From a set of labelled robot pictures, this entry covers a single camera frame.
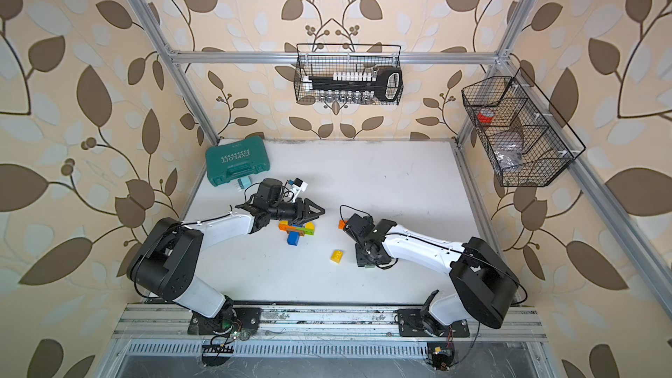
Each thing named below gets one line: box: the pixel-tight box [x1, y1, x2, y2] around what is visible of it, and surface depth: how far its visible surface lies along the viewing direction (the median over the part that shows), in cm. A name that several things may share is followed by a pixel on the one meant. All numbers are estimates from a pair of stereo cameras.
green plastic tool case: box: [205, 136, 271, 187], surface depth 110 cm
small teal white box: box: [237, 175, 252, 189], surface depth 107 cm
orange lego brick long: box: [278, 223, 305, 237], surface depth 93 cm
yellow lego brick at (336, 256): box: [329, 250, 344, 265], surface depth 88 cm
